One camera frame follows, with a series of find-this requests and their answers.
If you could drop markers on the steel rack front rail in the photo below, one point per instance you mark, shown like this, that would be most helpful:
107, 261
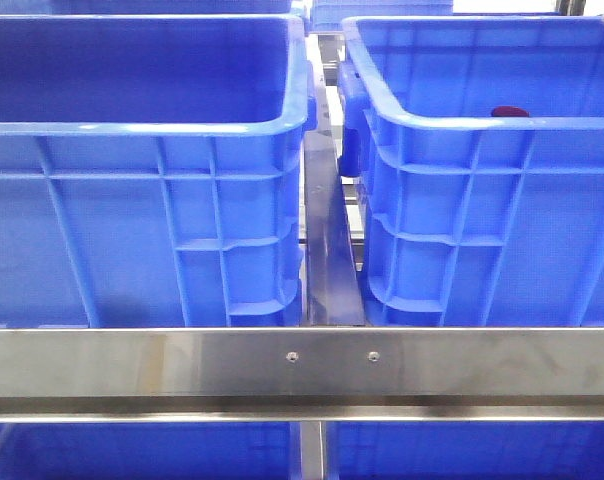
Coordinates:
301, 374

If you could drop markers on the blue crate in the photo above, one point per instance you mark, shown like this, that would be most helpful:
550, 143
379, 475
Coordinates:
467, 450
150, 451
143, 7
149, 170
472, 220
326, 16

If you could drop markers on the steel rack lower post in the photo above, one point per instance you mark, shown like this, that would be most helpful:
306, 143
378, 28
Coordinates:
313, 450

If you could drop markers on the blue crate rear right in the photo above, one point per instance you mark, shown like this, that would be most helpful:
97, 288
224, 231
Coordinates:
326, 16

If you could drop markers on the blue crate rear left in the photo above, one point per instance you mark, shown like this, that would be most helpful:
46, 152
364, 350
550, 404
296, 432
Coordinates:
143, 7

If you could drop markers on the blue crate upper left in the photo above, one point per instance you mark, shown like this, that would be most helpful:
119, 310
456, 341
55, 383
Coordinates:
149, 170

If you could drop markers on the steel rack centre divider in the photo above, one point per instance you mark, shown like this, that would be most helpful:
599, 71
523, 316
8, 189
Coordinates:
333, 295

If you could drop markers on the red mushroom push button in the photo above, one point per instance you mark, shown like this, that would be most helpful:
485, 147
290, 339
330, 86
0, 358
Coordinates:
509, 111

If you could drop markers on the blue crate lower left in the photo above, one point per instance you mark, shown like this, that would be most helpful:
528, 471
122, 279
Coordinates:
150, 451

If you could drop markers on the blue crate lower right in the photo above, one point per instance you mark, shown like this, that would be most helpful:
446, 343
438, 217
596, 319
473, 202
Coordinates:
467, 450

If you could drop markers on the blue crate upper right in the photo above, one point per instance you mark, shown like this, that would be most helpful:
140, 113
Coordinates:
472, 220

